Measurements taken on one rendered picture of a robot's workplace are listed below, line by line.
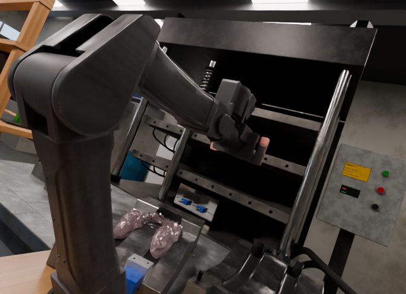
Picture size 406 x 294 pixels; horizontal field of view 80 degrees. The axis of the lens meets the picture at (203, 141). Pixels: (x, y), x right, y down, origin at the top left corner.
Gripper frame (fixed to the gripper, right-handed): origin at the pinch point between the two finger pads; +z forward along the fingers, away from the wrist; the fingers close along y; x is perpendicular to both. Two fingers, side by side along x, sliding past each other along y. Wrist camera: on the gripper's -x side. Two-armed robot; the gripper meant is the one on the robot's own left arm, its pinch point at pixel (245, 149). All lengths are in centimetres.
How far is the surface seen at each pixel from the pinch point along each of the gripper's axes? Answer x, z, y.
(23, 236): 43, -22, 42
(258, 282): 31.6, 8.3, -13.1
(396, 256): 28, 331, -108
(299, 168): -8, 68, -6
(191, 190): 25, 65, 46
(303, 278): 27.2, 17.9, -22.5
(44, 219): 40, -15, 46
